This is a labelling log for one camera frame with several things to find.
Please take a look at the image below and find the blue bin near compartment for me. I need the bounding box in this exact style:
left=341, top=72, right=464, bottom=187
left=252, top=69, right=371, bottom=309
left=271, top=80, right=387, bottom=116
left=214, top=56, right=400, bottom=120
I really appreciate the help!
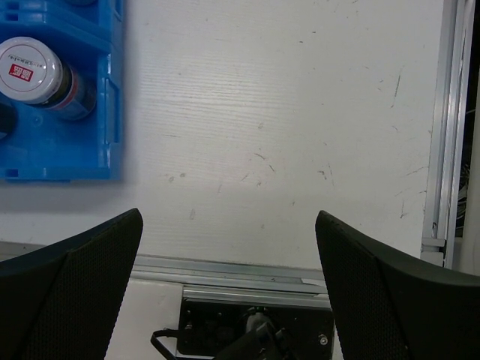
left=1, top=26, right=125, bottom=182

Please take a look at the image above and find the blue bin compartment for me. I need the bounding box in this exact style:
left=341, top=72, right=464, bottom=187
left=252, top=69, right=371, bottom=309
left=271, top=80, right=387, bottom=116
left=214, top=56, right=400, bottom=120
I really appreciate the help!
left=1, top=1, right=125, bottom=50
left=1, top=26, right=125, bottom=182

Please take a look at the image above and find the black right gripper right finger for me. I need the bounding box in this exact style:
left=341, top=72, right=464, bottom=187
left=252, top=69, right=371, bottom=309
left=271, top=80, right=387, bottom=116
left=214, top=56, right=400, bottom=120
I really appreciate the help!
left=315, top=211, right=479, bottom=359

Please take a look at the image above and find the red label spice jar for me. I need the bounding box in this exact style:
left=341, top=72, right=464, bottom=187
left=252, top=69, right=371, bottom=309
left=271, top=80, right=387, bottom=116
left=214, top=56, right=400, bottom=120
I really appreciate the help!
left=1, top=37, right=97, bottom=121
left=0, top=103, right=17, bottom=140

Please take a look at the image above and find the blue label shaker silver lid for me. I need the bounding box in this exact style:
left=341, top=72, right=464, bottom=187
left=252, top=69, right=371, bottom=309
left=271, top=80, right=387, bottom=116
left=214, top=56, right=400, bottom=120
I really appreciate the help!
left=67, top=0, right=96, bottom=7

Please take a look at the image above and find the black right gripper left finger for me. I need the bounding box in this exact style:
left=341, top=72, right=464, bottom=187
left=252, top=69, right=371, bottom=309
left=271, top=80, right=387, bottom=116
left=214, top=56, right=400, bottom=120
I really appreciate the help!
left=1, top=208, right=143, bottom=359

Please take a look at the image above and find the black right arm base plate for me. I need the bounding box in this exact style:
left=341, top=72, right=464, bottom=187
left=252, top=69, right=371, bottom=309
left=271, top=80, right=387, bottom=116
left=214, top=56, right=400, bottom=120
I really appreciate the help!
left=149, top=286, right=335, bottom=360

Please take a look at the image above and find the aluminium table frame rail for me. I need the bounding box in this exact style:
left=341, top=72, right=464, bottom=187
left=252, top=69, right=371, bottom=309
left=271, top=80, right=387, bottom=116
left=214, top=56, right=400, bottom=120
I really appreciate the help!
left=129, top=1, right=475, bottom=297

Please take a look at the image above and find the blue bin middle compartment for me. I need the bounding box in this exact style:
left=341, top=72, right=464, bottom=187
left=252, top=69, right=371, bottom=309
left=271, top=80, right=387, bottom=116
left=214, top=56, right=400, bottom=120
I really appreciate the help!
left=1, top=1, right=125, bottom=50

